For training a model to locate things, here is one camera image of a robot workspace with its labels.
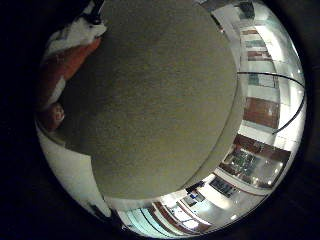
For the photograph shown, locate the orange white plush fox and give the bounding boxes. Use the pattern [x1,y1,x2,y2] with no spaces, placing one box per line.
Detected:
[35,18,108,133]

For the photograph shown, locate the olive green table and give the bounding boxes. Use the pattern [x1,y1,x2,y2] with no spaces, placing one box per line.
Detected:
[49,0,246,201]

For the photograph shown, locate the black cable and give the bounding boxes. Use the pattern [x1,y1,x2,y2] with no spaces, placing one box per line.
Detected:
[237,70,307,135]

